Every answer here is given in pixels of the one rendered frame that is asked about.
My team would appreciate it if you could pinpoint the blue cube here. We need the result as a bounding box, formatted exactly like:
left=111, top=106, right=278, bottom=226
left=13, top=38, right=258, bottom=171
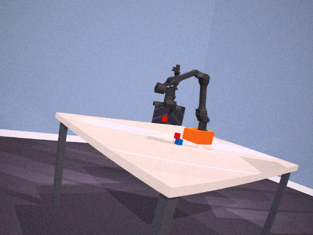
left=175, top=139, right=183, bottom=145

